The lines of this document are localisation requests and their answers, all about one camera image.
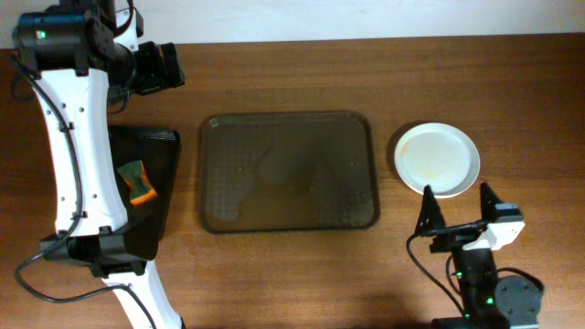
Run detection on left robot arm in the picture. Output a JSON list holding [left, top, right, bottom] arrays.
[[12, 1, 185, 328]]

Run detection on orange green scrub sponge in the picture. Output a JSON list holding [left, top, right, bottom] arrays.
[[116, 160, 157, 206]]

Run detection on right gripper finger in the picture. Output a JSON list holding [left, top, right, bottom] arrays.
[[480, 182, 503, 222], [414, 185, 446, 234]]

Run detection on small black tray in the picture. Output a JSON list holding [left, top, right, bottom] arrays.
[[104, 126, 181, 261]]

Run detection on white plate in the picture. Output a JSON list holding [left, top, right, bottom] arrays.
[[392, 122, 481, 198]]

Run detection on brown serving tray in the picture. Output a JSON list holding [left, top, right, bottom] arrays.
[[197, 111, 380, 235]]

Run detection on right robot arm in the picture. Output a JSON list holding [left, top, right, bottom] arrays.
[[406, 183, 545, 329]]

